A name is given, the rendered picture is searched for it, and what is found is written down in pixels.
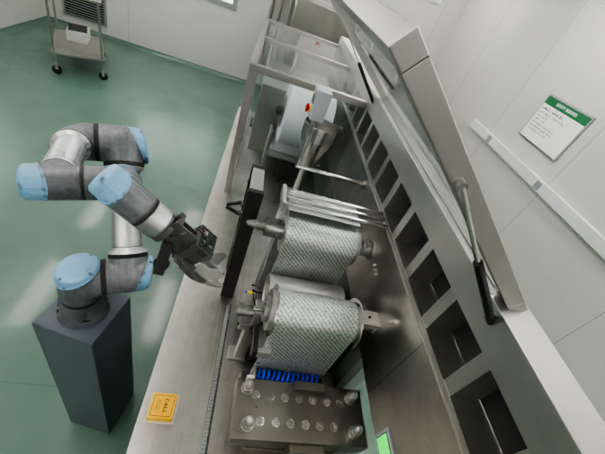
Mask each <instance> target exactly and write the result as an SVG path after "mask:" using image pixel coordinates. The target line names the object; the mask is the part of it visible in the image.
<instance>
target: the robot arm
mask: <svg viewBox="0 0 605 454"><path fill-rule="evenodd" d="M85 160H90V161H102V162H103V163H104V166H103V167H99V166H83V163H84V161H85ZM146 164H149V154H148V147H147V142H146V139H145V135H144V132H143V131H142V130H141V129H139V128H134V127H129V126H119V125H110V124H100V123H76V124H72V125H69V126H66V127H64V128H62V129H60V130H58V131H57V132H55V133H54V134H53V136H52V137H51V139H50V149H49V151H48V152H47V154H46V155H45V157H44V158H43V160H42V161H41V163H40V164H39V163H37V162H33V163H23V164H20V165H19V166H18V168H17V170H16V184H17V188H18V192H19V194H20V196H21V197H22V198H24V199H26V200H41V201H83V200H86V201H99V202H100V203H102V204H105V205H106V206H108V207H109V208H110V209H111V211H112V230H113V248H112V249H111V250H110V251H109V252H108V259H98V258H97V257H96V256H94V255H93V256H92V255H91V254H89V253H77V254H73V255H70V256H68V257H66V258H64V259H63V260H62V261H60V262H59V263H58V265H57V266H56V267H55V269H54V272H53V276H54V285H55V287H56V288H57V292H58V295H59V302H58V304H57V307H56V315H57V317H58V320H59V322H60V323H61V324H62V325H64V326H65V327H68V328H70V329H84V328H88V327H91V326H94V325H96V324H98V323H99V322H100V321H102V320H103V319H104V318H105V316H106V315H107V314H108V313H109V311H110V299H109V296H108V295H115V294H123V293H130V292H133V293H135V292H137V291H142V290H146V289H148V288H149V286H150V283H151V278H152V269H153V266H154V270H153V274H155V275H160V276H163V275H164V273H165V270H167V269H168V267H169V265H170V261H169V257H170V254H172V256H171V257H172V258H173V259H174V261H175V263H176V264H177V265H178V266H179V268H180V269H181V270H182V271H183V272H184V273H185V274H186V275H187V276H188V277H189V278H191V279H192V280H194V281H196V282H198V283H201V284H205V285H207V286H214V287H222V284H221V283H219V282H218V281H217V279H219V278H220V277H221V276H222V275H224V274H225V272H224V271H223V269H222V267H221V265H220V263H221V262H222V261H223V260H224V259H225V258H226V257H227V255H226V253H224V252H216V253H214V252H213V251H214V248H215V244H216V241H217V238H218V237H217V236H216V235H214V234H213V233H212V232H211V231H210V230H209V229H208V228H207V227H205V226H204V225H203V224H201V225H200V226H198V227H196V228H193V227H192V226H191V225H190V224H188V223H187V222H186V221H185V218H186V215H185V214H184V213H183V212H182V213H179V214H178V215H174V214H173V212H172V211H171V210H170V209H169V208H167V207H166V206H165V205H164V204H163V203H162V202H160V201H159V200H158V199H157V198H156V197H155V196H154V195H153V194H151V193H150V191H149V190H148V189H147V188H145V187H144V186H143V181H142V178H141V176H140V172H141V171H143V170H144V165H146ZM205 229H206V230H207V231H206V230H205ZM142 233H143V234H144V235H146V236H147V237H148V238H151V239H152V240H153V241H155V242H159V241H162V243H161V246H160V249H159V253H158V256H157V257H156V258H155V259H154V261H153V257H152V256H150V255H148V250H147V249H145V248H144V247H143V246H142ZM199 262H200V263H202V264H198V265H197V266H195V264H197V263H199ZM204 264H205V265H206V266H207V267H206V266H205V265H204Z"/></svg>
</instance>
